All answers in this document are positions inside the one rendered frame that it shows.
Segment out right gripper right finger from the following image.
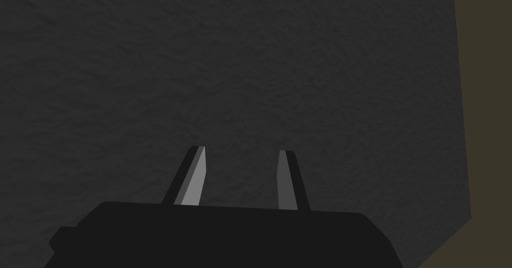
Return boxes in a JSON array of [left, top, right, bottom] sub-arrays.
[[276, 150, 312, 212]]

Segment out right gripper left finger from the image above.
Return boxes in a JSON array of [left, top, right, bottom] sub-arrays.
[[161, 145, 207, 207]]

